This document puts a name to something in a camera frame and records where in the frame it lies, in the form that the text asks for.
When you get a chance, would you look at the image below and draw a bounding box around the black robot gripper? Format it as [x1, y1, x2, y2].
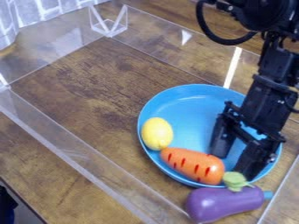
[209, 75, 297, 180]

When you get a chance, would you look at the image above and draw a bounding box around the orange toy carrot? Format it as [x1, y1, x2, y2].
[158, 146, 254, 193]

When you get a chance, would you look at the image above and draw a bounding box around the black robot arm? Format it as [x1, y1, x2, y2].
[196, 0, 299, 179]

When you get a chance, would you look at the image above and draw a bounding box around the blue plastic plate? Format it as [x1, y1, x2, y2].
[136, 83, 282, 189]

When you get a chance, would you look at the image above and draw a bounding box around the purple toy eggplant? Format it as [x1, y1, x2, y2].
[185, 186, 273, 223]

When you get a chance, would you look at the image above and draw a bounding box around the yellow toy lemon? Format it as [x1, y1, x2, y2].
[141, 117, 173, 151]

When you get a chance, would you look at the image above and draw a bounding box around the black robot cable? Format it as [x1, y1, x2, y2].
[194, 0, 260, 46]

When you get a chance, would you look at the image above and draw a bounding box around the clear acrylic enclosure wall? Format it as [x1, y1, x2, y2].
[0, 0, 299, 224]

